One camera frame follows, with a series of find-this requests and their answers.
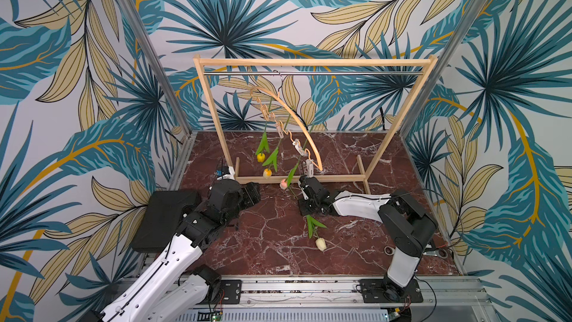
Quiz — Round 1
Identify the white tulip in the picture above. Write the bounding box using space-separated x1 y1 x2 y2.
290 187 328 252

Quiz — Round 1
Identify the grey clothespin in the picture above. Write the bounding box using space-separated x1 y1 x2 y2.
305 159 314 177

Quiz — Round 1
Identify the white clothespin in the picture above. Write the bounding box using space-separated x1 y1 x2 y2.
292 139 305 157

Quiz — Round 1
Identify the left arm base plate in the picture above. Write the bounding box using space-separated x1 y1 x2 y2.
199 280 243 306

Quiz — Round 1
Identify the tan wavy clothes hanger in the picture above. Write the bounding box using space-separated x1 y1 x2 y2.
248 71 325 176

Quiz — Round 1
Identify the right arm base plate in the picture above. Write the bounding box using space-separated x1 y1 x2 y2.
357 279 424 304

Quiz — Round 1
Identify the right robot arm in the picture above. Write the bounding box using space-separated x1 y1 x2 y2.
299 176 437 289

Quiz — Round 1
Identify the pink tulip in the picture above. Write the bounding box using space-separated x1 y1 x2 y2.
279 142 308 190

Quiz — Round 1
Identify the wooden clothes rack frame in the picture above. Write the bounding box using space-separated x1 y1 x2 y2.
194 55 438 194

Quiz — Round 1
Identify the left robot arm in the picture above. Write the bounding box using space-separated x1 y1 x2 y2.
81 179 261 321

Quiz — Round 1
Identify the black case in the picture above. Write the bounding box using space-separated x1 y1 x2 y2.
130 189 202 253

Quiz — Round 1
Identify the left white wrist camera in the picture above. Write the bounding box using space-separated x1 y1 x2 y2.
216 165 235 180

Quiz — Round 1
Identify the yellow tulip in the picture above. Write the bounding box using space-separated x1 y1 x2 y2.
256 98 270 163

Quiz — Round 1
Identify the aluminium front rail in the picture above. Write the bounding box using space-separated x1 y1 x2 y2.
207 276 499 321

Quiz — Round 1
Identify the beige clothespin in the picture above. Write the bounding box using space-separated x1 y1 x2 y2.
260 104 271 122

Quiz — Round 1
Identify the metal rack rod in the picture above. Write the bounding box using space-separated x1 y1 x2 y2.
204 71 423 76

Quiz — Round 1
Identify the silver wrench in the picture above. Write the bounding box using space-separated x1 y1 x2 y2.
384 246 396 256

